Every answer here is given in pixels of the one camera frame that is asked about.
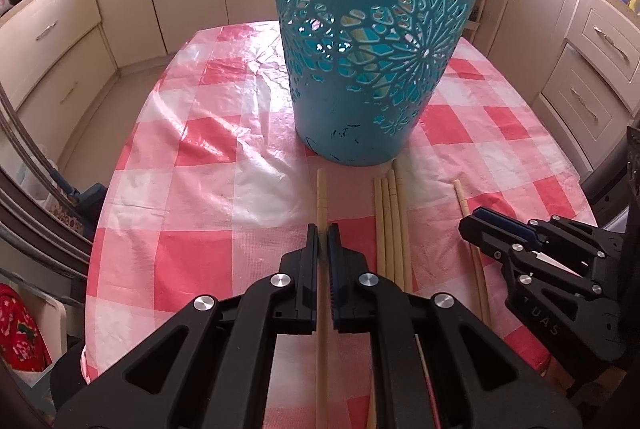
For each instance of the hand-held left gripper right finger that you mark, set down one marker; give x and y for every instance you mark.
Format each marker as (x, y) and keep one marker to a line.
(334, 269)

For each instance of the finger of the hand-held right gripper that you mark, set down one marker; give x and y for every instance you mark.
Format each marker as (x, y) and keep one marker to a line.
(500, 220)
(480, 236)

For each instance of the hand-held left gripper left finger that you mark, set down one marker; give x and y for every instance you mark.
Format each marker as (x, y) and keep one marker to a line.
(312, 269)

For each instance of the light bamboo chopstick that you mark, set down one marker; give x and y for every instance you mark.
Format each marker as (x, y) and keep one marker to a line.
(462, 201)
(322, 199)

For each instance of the bundle of wooden chopsticks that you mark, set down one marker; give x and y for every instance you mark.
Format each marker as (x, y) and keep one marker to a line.
(392, 229)

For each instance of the teal perforated plastic basket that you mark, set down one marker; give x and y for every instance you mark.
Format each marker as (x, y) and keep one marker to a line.
(350, 129)

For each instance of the red white checkered tablecloth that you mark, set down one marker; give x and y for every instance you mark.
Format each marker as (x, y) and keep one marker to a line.
(200, 209)

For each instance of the red floral cloth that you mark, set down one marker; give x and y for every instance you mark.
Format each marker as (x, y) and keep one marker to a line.
(20, 329)

